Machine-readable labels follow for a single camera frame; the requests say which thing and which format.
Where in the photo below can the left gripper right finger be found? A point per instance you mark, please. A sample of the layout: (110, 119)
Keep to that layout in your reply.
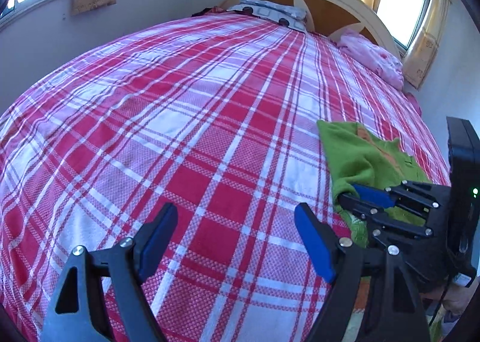
(377, 278)

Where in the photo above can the green orange striped knit sweater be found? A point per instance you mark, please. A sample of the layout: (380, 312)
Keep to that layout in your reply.
(356, 156)

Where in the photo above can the dark clothing beside bed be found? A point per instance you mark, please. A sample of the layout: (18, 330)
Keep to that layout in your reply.
(208, 11)

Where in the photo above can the person right hand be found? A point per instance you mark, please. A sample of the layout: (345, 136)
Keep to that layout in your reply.
(458, 298)

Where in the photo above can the yellow curtain right panel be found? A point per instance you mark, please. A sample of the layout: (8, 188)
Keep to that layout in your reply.
(423, 50)

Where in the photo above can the pink pillow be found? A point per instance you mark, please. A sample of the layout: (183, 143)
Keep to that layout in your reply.
(377, 59)

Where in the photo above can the red white plaid bed sheet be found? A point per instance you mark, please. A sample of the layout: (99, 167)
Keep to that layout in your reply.
(218, 115)

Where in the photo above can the cream wooden headboard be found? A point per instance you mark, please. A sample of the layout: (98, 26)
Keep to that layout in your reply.
(327, 16)

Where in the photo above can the grey car print pillow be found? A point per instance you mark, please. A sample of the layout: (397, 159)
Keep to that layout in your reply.
(290, 17)

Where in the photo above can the pink cloth by wall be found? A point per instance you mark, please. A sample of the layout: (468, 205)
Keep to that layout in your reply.
(412, 100)

